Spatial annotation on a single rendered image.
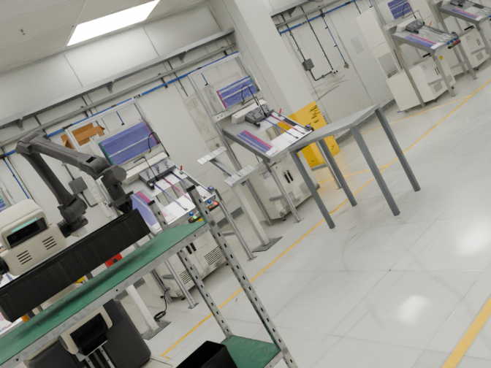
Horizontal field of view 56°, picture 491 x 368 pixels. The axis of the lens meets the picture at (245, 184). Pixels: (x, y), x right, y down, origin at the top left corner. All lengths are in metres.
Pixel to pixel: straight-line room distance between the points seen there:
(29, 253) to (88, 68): 4.27
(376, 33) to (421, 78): 0.99
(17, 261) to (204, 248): 2.50
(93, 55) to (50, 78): 0.66
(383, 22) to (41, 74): 4.87
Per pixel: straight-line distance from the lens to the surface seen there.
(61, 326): 1.61
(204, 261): 4.54
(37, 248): 2.37
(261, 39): 7.12
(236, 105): 5.25
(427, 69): 7.71
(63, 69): 6.28
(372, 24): 7.79
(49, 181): 2.27
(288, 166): 5.25
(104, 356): 2.69
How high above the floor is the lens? 1.24
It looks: 8 degrees down
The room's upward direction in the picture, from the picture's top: 29 degrees counter-clockwise
